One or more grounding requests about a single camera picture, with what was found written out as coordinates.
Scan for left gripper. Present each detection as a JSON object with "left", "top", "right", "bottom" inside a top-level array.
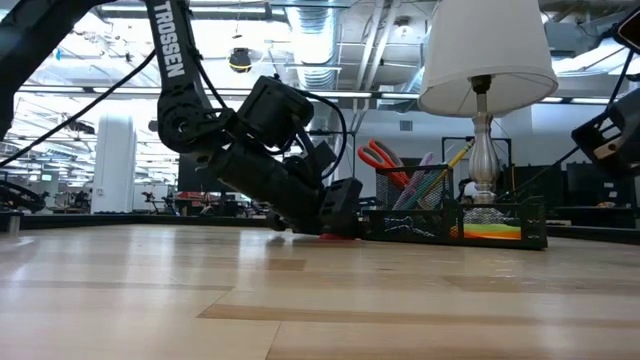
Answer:
[{"left": 272, "top": 142, "right": 364, "bottom": 239}]

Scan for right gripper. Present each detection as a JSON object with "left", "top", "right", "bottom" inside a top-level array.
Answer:
[{"left": 571, "top": 89, "right": 640, "bottom": 176}]

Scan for black binder clip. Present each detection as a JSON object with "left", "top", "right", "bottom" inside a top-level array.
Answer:
[{"left": 383, "top": 214, "right": 427, "bottom": 237}]

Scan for red handled scissors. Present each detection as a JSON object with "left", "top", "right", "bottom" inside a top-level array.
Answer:
[{"left": 356, "top": 138, "right": 412, "bottom": 190}]

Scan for light blue pen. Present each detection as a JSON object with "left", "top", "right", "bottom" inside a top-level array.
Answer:
[{"left": 399, "top": 169, "right": 451, "bottom": 211}]

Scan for orange pencil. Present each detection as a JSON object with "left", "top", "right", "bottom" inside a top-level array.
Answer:
[{"left": 419, "top": 138, "right": 476, "bottom": 201}]

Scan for green sticky note pad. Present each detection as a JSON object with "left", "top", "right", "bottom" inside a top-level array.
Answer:
[{"left": 448, "top": 222, "right": 523, "bottom": 242}]

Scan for black mesh desk organizer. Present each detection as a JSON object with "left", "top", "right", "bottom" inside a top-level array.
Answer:
[{"left": 359, "top": 163, "right": 549, "bottom": 251}]

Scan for lilac pen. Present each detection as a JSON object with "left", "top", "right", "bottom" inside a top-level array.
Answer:
[{"left": 391, "top": 151, "right": 436, "bottom": 211}]

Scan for white shade table lamp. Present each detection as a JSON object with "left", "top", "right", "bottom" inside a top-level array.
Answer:
[{"left": 417, "top": 0, "right": 560, "bottom": 205}]

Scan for black background monitor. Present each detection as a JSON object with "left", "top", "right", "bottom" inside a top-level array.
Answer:
[{"left": 177, "top": 154, "right": 236, "bottom": 194}]

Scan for white round pillar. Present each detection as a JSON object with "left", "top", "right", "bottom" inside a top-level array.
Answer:
[{"left": 91, "top": 113, "right": 138, "bottom": 215}]

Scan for black left camera cable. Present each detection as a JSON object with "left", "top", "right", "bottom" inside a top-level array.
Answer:
[{"left": 294, "top": 88, "right": 349, "bottom": 181}]

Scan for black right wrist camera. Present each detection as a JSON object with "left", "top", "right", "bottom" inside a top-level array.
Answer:
[{"left": 613, "top": 4, "right": 640, "bottom": 55}]

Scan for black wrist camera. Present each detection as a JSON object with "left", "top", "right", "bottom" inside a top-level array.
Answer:
[
  {"left": 613, "top": 4, "right": 640, "bottom": 55},
  {"left": 237, "top": 74, "right": 316, "bottom": 151}
]

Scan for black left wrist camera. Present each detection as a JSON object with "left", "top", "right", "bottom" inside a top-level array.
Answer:
[{"left": 237, "top": 74, "right": 316, "bottom": 151}]

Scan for silver ventilation duct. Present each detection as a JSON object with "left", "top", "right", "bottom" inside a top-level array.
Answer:
[{"left": 284, "top": 0, "right": 346, "bottom": 91}]

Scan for black dome ceiling camera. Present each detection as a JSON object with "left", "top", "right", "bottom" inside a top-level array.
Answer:
[{"left": 228, "top": 47, "right": 253, "bottom": 75}]

